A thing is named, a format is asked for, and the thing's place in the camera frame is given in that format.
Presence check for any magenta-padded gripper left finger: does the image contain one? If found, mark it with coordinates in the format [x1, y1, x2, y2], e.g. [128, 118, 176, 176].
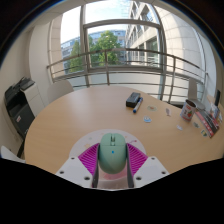
[54, 142, 101, 188]

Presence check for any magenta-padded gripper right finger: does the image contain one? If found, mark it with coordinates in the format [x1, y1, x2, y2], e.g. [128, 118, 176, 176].
[126, 142, 171, 188]

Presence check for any mint green computer mouse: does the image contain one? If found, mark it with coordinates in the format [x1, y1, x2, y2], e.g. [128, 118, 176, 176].
[97, 132, 128, 175]

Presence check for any blue marker pen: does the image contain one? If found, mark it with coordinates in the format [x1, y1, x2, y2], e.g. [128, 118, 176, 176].
[132, 97, 144, 114]

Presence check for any strawberry print tin can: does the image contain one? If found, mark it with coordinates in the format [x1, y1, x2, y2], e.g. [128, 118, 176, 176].
[179, 99, 198, 122]

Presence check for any black whiteboard eraser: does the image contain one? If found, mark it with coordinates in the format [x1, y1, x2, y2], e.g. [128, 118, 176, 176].
[125, 92, 142, 108]

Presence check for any red black magazine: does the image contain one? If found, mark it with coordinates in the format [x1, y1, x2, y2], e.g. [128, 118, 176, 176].
[194, 108, 221, 139]

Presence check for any black white office printer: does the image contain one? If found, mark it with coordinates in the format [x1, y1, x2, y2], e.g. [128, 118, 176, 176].
[3, 76, 45, 139]

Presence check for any small blue white box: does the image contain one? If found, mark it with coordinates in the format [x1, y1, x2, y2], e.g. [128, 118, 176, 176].
[209, 103, 221, 120]

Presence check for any black upright device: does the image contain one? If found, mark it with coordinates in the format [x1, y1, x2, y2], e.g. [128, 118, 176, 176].
[214, 89, 222, 107]

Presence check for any metal balcony railing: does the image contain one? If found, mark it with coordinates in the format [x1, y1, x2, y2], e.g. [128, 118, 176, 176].
[46, 48, 209, 104]

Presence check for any green tree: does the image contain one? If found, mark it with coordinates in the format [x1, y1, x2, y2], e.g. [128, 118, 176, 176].
[68, 30, 123, 73]

